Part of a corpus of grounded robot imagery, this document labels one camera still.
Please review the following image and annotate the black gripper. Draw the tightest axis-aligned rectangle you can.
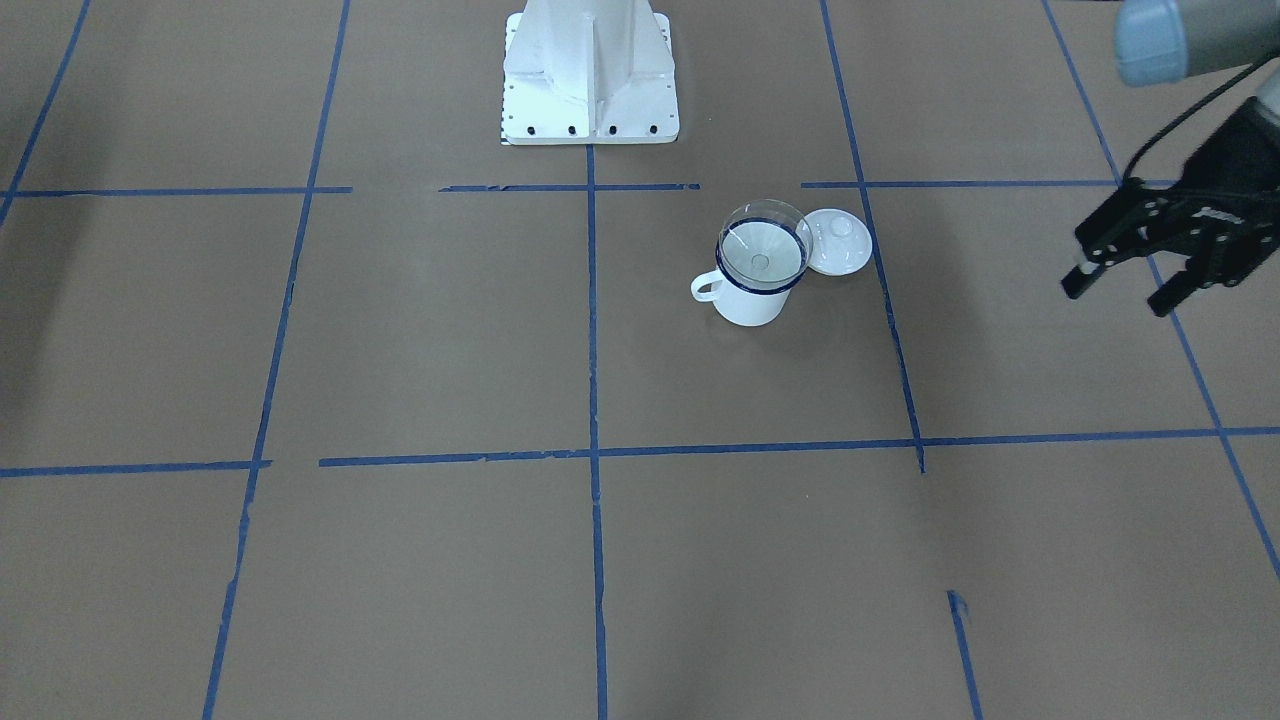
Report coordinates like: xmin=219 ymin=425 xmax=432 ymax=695
xmin=1061 ymin=96 xmax=1277 ymax=318

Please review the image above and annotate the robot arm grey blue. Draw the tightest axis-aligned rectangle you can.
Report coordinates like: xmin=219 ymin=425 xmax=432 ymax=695
xmin=1061 ymin=1 xmax=1279 ymax=316

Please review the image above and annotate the white ceramic lid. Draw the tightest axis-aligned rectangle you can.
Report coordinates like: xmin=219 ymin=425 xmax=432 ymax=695
xmin=805 ymin=208 xmax=874 ymax=277

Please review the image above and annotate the white enamel mug blue rim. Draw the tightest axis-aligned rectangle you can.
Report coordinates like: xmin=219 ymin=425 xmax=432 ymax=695
xmin=690 ymin=265 xmax=795 ymax=327

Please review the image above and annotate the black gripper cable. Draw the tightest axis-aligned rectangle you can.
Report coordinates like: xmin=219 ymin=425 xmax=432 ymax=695
xmin=1124 ymin=58 xmax=1280 ymax=186

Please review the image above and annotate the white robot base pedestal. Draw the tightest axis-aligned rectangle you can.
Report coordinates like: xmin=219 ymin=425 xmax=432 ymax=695
xmin=500 ymin=1 xmax=681 ymax=146

